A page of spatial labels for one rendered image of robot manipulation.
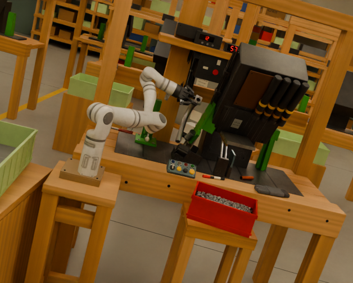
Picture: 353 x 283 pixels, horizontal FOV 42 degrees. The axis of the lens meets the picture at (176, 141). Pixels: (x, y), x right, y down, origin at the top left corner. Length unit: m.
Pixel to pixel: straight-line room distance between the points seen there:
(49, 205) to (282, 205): 1.21
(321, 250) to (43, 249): 1.50
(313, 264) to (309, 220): 0.28
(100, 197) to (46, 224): 0.27
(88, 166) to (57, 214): 0.25
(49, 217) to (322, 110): 1.84
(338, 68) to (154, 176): 1.39
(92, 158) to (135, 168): 0.33
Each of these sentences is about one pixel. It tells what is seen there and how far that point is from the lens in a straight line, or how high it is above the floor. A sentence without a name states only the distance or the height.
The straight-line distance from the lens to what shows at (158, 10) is 9.53.
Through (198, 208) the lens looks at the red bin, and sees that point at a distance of 2.15.
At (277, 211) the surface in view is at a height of 0.83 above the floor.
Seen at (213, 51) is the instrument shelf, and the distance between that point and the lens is 2.73.
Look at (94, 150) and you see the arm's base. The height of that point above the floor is 1.01.
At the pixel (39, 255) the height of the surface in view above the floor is 0.50.
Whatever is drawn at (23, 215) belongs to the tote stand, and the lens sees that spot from 2.17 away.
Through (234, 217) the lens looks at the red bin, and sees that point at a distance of 2.15.
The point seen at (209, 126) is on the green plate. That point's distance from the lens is 2.55.
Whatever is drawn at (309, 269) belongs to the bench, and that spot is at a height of 0.53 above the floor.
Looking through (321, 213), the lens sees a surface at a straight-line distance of 2.63.
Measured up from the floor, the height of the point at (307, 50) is 1.64.
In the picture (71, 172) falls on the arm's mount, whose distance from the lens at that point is 2.12.
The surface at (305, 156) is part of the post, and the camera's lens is 3.15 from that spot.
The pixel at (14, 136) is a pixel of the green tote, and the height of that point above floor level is 0.90.
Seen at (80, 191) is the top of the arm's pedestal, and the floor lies 0.85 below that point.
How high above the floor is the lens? 1.69
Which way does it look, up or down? 15 degrees down
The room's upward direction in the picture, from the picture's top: 16 degrees clockwise
